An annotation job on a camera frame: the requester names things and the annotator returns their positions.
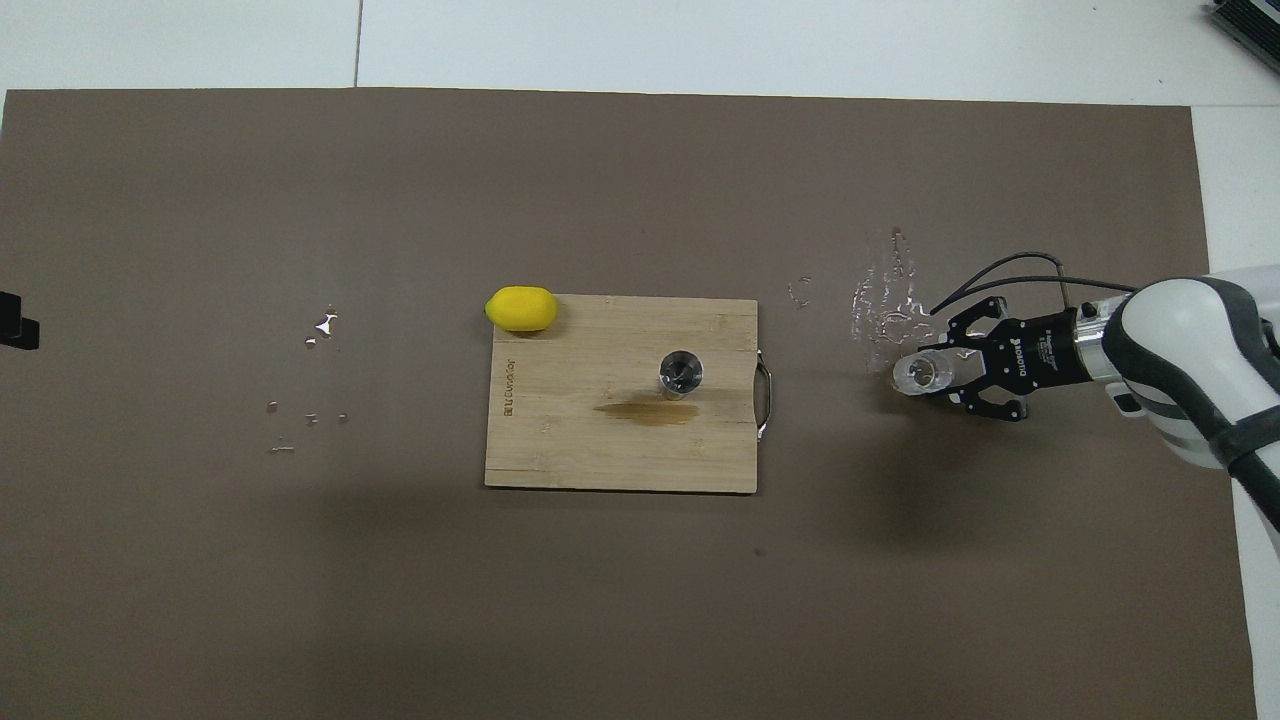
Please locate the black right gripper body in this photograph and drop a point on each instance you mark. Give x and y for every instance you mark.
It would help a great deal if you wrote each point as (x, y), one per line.
(1045, 350)

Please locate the steel double jigger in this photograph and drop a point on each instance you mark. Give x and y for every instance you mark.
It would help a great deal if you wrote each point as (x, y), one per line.
(681, 373)

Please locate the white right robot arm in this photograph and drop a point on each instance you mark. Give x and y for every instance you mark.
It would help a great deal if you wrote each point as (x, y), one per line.
(1190, 360)

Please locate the grey ribbed device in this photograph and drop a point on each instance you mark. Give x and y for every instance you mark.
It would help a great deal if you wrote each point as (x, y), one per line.
(1250, 25)

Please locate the brown table mat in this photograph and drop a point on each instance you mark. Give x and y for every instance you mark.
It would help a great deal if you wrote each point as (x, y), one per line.
(640, 600)

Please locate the wooden cutting board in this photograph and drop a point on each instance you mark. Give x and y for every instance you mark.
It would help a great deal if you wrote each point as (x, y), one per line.
(560, 450)

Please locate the yellow lemon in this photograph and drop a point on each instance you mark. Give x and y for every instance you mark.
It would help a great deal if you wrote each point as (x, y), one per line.
(521, 309)

